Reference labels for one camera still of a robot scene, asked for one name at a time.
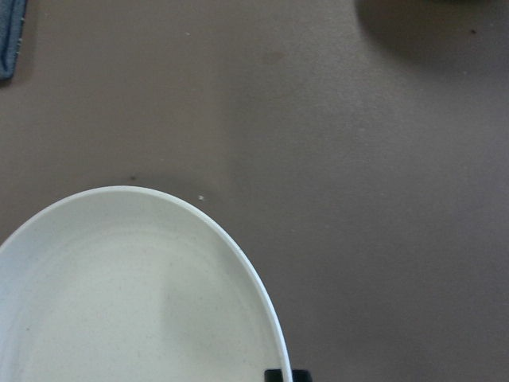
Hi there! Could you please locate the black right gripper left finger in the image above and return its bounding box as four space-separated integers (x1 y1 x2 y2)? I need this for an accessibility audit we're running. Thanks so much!
264 369 283 382

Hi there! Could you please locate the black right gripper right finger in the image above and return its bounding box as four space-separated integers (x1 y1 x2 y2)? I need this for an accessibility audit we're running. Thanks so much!
292 369 311 382

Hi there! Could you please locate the round cream plate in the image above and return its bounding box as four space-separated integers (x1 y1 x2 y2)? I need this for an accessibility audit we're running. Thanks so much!
1 186 292 381

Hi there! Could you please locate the folded grey cloth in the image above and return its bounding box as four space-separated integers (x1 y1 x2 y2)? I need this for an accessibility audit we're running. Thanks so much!
1 0 27 81

